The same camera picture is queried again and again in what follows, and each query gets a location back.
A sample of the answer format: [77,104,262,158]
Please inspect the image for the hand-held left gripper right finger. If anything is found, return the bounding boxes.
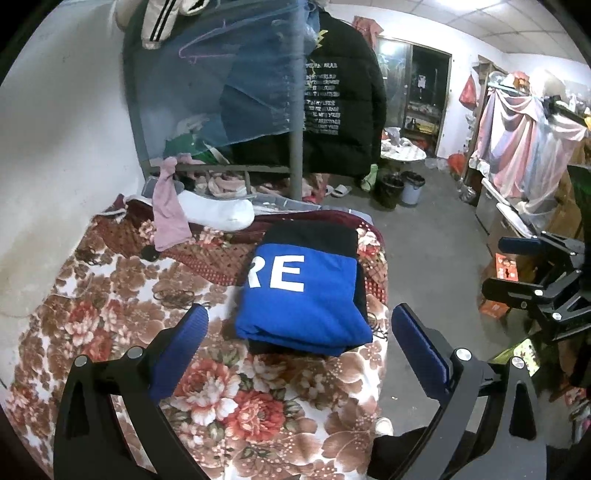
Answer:
[392,304,549,480]

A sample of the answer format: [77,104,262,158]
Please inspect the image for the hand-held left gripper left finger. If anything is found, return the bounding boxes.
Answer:
[53,304,209,480]

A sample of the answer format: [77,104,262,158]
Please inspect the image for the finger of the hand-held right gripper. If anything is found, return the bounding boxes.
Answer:
[481,270,585,315]
[499,234,586,258]

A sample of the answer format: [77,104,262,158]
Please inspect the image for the blue and black hooded jacket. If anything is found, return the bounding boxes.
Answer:
[235,222,375,357]

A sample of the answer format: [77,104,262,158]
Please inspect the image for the pile of pink clothes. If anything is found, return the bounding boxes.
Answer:
[175,161,289,197]

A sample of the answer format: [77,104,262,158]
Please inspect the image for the clothes hanger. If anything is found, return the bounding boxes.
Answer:
[179,18,242,64]

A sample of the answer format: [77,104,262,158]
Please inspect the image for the orange cardboard box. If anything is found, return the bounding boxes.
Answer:
[480,251,523,319]

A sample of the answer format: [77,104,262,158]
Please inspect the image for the floral blanket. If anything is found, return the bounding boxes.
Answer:
[9,194,393,480]

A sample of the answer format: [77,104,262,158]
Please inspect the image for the person's leg in dark pants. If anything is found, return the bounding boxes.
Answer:
[367,427,445,480]

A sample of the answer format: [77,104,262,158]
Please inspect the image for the pink curtain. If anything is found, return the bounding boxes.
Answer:
[468,83,589,214]

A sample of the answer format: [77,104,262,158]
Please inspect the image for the white trash bin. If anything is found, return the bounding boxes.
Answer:
[401,171,427,208]

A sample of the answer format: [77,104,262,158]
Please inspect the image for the pink cloth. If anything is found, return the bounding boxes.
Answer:
[152,156,191,252]

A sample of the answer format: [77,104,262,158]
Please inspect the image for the black trash bin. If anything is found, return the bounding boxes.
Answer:
[379,173,406,211]

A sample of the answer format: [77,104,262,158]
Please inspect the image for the white sock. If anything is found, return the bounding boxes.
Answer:
[178,190,256,232]

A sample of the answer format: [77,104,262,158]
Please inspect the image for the round white table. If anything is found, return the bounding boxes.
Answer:
[379,138,427,164]

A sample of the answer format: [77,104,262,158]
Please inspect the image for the red plastic bag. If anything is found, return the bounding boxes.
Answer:
[459,74,478,111]

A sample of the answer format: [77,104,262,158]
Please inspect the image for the glass door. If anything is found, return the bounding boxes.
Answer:
[374,34,453,158]

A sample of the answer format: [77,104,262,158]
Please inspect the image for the black printed puffer jacket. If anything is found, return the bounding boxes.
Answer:
[221,9,387,179]

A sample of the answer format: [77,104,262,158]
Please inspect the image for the blue mosquito net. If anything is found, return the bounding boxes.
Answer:
[122,0,319,162]

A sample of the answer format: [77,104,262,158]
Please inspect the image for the white black-striped garment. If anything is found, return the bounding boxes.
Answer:
[141,0,179,51]

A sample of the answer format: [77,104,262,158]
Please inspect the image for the black hair ties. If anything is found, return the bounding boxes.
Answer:
[152,288,197,309]

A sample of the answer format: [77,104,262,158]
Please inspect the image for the metal bunk bed frame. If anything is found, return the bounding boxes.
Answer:
[122,0,370,208]

